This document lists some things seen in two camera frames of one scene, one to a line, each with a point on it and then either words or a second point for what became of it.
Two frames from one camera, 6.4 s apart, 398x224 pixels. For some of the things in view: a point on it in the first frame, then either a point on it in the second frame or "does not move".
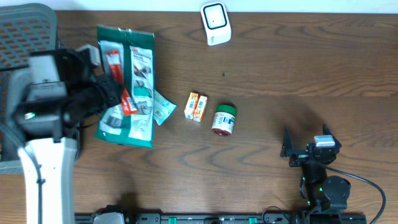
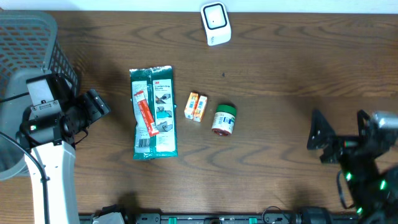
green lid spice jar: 224,119 does not move
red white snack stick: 114,58 -> 152,127
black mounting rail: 234,218 does not move
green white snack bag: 137,51 -> 153,105
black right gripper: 300,157 -> 344,146
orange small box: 200,108 does not move
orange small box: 191,105 does not move
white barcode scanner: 216,23 does not move
